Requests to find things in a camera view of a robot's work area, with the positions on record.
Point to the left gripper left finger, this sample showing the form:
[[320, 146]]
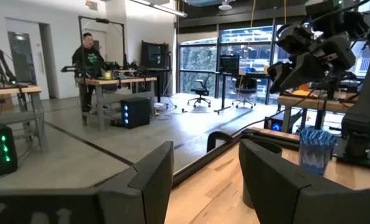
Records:
[[147, 193]]

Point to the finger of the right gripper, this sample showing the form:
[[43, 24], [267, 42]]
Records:
[[306, 70], [278, 76]]

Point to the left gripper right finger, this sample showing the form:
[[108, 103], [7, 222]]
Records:
[[275, 186]]

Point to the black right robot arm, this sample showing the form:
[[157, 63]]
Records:
[[364, 105]]

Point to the wooden workbench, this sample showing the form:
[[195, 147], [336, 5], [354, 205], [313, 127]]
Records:
[[13, 91], [122, 81], [300, 101]]

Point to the black office chair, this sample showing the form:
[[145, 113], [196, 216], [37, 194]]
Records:
[[245, 87], [200, 91]]

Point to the small tower blue light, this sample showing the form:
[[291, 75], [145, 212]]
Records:
[[275, 125]]

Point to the black desk monitor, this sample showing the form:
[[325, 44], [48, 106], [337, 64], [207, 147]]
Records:
[[229, 64]]

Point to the blue faceted plastic cup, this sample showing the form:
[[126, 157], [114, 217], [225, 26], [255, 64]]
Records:
[[317, 152]]

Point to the black standing desk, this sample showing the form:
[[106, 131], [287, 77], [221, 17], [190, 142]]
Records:
[[224, 93]]

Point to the computer tower blue lights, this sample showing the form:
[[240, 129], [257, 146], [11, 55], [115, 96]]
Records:
[[138, 112]]

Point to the person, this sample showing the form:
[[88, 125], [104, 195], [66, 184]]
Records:
[[88, 59]]

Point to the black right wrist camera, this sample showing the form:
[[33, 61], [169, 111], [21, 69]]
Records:
[[295, 39]]

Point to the black camera gantry frame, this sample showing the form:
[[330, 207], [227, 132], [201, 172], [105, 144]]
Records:
[[110, 22]]

